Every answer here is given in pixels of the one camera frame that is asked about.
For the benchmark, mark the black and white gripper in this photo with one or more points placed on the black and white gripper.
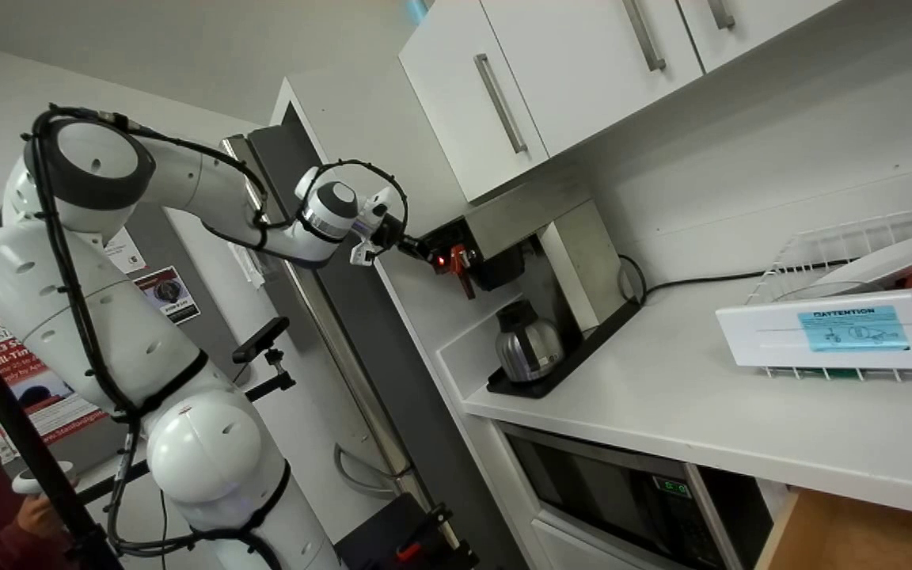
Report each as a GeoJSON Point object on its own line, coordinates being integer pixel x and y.
{"type": "Point", "coordinates": [385, 223]}

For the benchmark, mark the steel and black coffee maker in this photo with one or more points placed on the steel and black coffee maker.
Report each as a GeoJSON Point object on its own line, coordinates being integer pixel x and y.
{"type": "Point", "coordinates": [568, 262]}

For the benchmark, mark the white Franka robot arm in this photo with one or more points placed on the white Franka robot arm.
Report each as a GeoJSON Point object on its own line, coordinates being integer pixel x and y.
{"type": "Point", "coordinates": [64, 285]}

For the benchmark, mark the glass coffee carafe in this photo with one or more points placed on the glass coffee carafe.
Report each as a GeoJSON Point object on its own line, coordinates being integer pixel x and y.
{"type": "Point", "coordinates": [527, 342]}

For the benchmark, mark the person's bare hand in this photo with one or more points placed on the person's bare hand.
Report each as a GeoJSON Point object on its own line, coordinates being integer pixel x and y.
{"type": "Point", "coordinates": [40, 516]}

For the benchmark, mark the wide white cabinet door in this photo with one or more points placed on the wide white cabinet door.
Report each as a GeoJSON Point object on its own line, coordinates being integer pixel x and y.
{"type": "Point", "coordinates": [570, 63]}

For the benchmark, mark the blue item above cabinet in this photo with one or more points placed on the blue item above cabinet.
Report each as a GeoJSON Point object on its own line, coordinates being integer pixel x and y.
{"type": "Point", "coordinates": [416, 11]}

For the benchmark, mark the sign with black photo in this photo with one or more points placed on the sign with black photo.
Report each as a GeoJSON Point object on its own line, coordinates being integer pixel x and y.
{"type": "Point", "coordinates": [172, 293]}

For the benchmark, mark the black device with red parts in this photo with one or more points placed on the black device with red parts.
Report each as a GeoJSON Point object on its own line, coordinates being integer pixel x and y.
{"type": "Point", "coordinates": [398, 538]}

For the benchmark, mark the small white label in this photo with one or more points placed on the small white label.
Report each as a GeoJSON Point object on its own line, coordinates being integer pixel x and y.
{"type": "Point", "coordinates": [127, 252]}

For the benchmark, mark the black built-in microwave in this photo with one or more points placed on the black built-in microwave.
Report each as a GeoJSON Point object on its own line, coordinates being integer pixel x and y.
{"type": "Point", "coordinates": [615, 494]}

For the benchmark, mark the red warning sign with text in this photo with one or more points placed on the red warning sign with text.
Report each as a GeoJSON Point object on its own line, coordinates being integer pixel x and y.
{"type": "Point", "coordinates": [23, 375]}

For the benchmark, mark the black tripod pole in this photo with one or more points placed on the black tripod pole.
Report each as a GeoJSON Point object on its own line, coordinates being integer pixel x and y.
{"type": "Point", "coordinates": [23, 443]}

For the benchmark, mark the white handheld controller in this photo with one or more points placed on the white handheld controller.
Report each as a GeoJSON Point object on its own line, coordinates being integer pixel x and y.
{"type": "Point", "coordinates": [33, 482]}

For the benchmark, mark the white plate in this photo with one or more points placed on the white plate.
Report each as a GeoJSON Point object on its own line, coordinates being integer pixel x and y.
{"type": "Point", "coordinates": [888, 262]}

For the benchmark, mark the wooden drawer front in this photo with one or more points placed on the wooden drawer front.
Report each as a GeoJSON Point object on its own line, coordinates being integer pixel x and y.
{"type": "Point", "coordinates": [855, 532]}

